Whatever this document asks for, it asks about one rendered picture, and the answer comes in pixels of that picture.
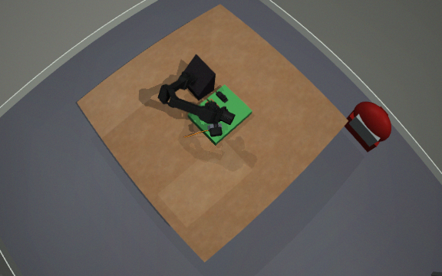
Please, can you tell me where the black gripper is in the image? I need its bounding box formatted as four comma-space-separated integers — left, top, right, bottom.
209, 101, 223, 137

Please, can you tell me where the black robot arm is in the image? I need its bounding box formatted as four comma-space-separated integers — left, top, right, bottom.
158, 71, 235, 125

